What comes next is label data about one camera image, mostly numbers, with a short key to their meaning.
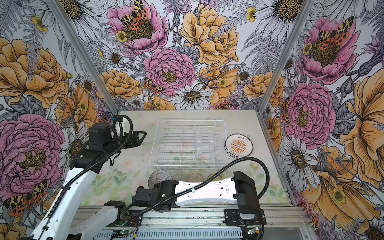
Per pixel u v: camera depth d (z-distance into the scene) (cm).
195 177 83
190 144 102
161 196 45
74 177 43
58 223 38
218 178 43
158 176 73
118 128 56
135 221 73
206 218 76
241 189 46
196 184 45
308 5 71
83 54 88
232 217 74
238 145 99
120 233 71
